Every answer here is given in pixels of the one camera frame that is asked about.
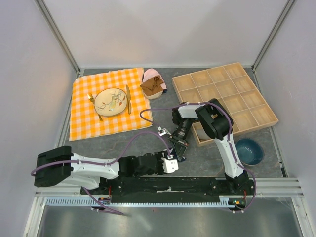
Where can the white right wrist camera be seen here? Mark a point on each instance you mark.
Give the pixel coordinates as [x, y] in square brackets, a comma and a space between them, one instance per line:
[163, 131]

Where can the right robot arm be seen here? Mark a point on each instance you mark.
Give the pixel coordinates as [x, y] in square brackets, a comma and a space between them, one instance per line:
[217, 125]

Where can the aluminium frame post left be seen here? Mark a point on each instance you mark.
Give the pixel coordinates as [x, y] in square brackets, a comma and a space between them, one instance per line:
[58, 35]

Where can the cream underwear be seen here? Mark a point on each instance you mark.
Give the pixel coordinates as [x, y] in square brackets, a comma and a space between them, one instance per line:
[154, 96]

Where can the grey rolled underwear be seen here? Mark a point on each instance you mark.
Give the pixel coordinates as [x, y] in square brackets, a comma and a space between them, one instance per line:
[202, 135]

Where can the pink underwear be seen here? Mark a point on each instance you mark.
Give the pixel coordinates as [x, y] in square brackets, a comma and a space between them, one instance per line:
[151, 73]

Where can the yellow checkered cloth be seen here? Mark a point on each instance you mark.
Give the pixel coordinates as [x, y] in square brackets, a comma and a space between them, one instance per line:
[84, 121]

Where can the bird-painted ceramic plate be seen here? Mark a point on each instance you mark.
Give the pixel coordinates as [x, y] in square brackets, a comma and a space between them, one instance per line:
[111, 102]

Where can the gold knife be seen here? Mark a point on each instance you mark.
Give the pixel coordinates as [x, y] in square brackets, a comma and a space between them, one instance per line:
[128, 98]

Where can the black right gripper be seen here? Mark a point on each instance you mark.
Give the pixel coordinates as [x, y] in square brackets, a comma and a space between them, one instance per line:
[180, 149]

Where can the wooden compartment tray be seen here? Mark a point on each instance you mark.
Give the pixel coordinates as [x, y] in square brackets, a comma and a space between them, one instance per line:
[233, 88]

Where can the gold fork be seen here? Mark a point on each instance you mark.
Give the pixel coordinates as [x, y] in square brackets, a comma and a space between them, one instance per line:
[92, 100]

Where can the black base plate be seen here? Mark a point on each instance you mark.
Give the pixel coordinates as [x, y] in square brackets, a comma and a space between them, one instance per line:
[169, 189]

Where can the aluminium frame post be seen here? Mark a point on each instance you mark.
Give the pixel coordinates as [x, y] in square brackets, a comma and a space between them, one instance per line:
[273, 33]
[58, 35]

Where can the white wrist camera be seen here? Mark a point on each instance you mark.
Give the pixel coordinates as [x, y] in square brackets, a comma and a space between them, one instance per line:
[163, 131]
[170, 164]

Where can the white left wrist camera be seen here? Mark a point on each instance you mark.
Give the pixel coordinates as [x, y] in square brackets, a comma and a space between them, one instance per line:
[170, 164]

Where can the blue ceramic bowl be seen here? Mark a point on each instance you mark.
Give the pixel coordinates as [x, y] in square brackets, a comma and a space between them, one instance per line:
[249, 151]

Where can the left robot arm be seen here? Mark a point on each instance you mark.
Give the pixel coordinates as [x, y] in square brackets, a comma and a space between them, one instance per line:
[61, 165]

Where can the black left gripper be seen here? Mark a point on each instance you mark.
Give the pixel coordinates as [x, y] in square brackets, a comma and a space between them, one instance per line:
[159, 154]

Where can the aluminium front rail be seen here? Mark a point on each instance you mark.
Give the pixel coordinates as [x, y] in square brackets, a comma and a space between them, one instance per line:
[265, 188]

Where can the white cable duct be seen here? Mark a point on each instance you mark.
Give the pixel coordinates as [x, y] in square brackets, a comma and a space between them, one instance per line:
[87, 201]

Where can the brown underwear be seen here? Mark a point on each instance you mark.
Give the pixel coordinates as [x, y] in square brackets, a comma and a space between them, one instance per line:
[152, 86]

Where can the aluminium frame post right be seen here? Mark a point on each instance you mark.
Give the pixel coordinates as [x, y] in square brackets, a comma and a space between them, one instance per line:
[273, 33]

